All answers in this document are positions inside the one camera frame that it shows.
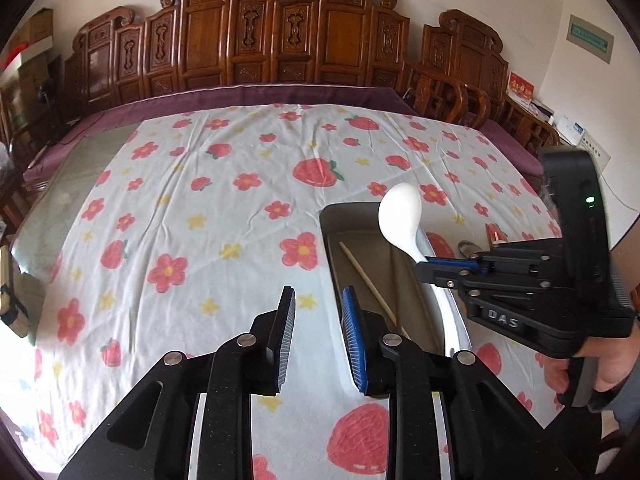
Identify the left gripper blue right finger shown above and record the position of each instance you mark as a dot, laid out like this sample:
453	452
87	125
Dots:
362	331

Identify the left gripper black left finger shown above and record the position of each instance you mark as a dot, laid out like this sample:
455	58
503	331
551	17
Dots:
273	331

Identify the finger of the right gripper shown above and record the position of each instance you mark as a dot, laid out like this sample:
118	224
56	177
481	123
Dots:
455	261
444	274

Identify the white plastic spoon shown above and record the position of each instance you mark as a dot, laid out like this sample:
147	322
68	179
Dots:
399	216

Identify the person's right hand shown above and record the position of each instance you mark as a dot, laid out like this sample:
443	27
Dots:
616	360

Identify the grey utensil tray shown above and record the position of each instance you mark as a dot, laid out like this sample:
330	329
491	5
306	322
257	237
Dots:
430	315

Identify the light wooden chopstick in tray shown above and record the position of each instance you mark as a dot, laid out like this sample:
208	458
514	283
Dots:
374	291

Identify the floral strawberry tablecloth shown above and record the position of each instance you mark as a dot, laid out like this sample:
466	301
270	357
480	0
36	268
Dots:
173	233

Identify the wooden armchair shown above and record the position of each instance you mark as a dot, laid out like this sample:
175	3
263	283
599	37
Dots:
436	95

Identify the red card on cabinet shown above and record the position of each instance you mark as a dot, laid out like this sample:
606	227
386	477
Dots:
519	88

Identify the carved wooden bench backrest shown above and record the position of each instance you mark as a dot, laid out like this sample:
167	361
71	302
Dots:
118	58

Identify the purple bench cushion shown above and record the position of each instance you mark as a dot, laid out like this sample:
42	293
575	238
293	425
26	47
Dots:
385	99

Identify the stacked cardboard boxes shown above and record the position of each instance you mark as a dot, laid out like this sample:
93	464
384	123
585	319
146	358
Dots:
38	27

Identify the white wall panel box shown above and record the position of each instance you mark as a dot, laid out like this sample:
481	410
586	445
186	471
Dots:
600	157

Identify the green wall sign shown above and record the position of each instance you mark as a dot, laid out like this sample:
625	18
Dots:
591	38

